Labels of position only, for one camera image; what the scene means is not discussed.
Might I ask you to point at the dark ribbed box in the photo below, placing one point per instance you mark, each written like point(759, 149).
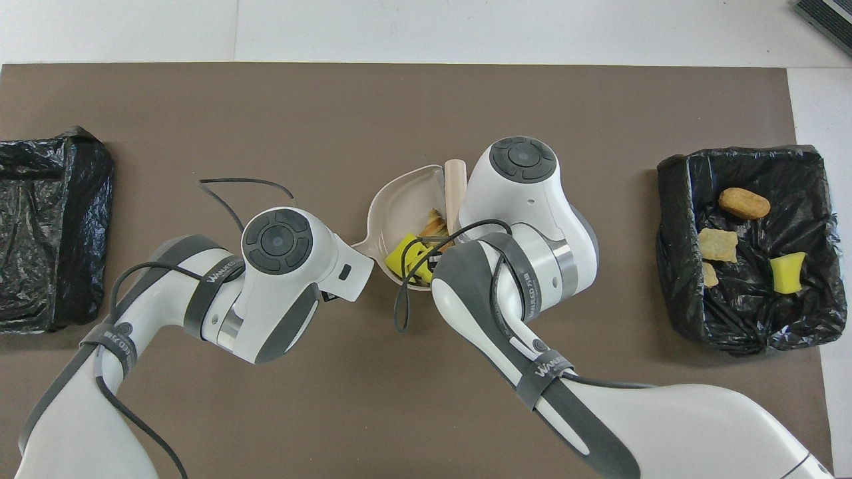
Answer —
point(825, 20)

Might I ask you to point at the bin with black bag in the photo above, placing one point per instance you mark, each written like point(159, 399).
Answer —
point(752, 319)
point(46, 233)

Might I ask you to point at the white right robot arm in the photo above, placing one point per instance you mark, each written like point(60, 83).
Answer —
point(532, 199)

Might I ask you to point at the pale orange croissant piece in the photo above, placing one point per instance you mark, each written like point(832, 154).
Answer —
point(432, 225)

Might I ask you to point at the yellow green scrub sponge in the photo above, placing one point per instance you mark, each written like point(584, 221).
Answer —
point(787, 273)

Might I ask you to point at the beige plastic dustpan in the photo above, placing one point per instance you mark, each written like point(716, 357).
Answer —
point(399, 206)

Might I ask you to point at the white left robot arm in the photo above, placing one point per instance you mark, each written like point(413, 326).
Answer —
point(279, 279)

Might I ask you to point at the striped orange croissant piece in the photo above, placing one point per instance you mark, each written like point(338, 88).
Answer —
point(710, 275)

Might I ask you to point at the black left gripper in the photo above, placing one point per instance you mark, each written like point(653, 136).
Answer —
point(328, 294)

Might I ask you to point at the yellow sponge piece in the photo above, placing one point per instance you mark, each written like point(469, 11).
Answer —
point(399, 253)
point(423, 258)

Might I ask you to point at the brown table mat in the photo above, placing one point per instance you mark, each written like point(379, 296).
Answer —
point(266, 120)

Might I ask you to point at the brown oval bun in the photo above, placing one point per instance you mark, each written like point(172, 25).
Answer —
point(744, 203)

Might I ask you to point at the pale bread chunk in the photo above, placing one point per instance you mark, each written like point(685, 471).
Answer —
point(717, 245)

